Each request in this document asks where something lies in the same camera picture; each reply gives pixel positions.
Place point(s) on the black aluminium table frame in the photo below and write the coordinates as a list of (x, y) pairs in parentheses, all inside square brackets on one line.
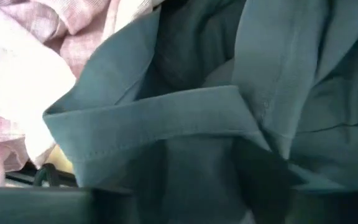
[(57, 182)]

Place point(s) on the pink garment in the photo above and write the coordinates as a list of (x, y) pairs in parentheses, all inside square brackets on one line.
[(17, 77)]

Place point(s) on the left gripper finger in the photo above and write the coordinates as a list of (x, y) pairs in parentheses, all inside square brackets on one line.
[(266, 174)]

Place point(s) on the grey-green button shirt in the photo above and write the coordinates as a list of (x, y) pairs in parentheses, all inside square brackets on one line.
[(166, 118)]

